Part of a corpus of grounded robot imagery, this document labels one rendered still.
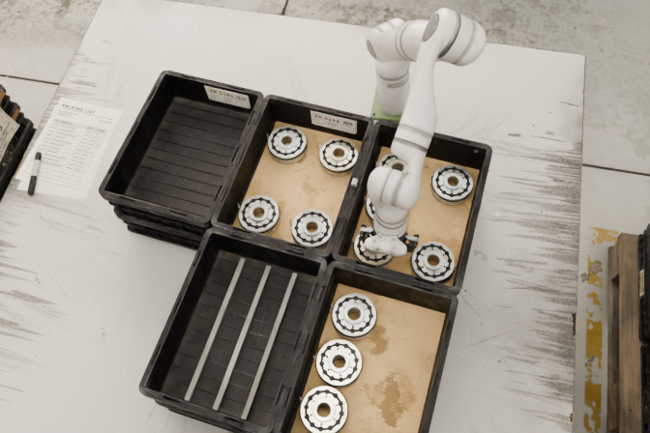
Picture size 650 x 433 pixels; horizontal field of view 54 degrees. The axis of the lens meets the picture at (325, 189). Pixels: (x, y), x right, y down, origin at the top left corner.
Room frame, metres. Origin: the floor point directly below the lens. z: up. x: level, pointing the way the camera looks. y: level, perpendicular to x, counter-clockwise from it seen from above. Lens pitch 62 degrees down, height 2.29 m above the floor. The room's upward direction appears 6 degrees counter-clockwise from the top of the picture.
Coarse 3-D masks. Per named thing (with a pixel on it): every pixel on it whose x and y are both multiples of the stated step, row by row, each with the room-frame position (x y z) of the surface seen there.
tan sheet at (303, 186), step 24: (288, 144) 0.93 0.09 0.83; (312, 144) 0.92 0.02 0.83; (360, 144) 0.91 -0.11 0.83; (264, 168) 0.86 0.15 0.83; (288, 168) 0.85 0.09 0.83; (312, 168) 0.85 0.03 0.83; (264, 192) 0.79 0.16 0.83; (288, 192) 0.78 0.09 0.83; (312, 192) 0.77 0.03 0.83; (336, 192) 0.77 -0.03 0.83; (288, 216) 0.71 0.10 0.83; (336, 216) 0.70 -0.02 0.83; (288, 240) 0.65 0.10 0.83
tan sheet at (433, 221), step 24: (432, 168) 0.81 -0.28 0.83; (360, 216) 0.69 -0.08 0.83; (408, 216) 0.68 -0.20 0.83; (432, 216) 0.67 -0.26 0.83; (456, 216) 0.67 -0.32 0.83; (432, 240) 0.61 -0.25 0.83; (456, 240) 0.60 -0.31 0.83; (408, 264) 0.55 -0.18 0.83; (432, 264) 0.55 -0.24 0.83; (456, 264) 0.54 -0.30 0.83
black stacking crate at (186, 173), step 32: (160, 96) 1.08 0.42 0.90; (192, 96) 1.10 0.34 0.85; (160, 128) 1.02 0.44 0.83; (192, 128) 1.01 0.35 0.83; (224, 128) 1.00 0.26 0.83; (128, 160) 0.89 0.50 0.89; (160, 160) 0.92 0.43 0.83; (192, 160) 0.91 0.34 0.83; (224, 160) 0.90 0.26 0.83; (128, 192) 0.83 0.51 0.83; (160, 192) 0.82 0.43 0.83; (192, 192) 0.81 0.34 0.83; (160, 224) 0.73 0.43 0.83; (192, 224) 0.69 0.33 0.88
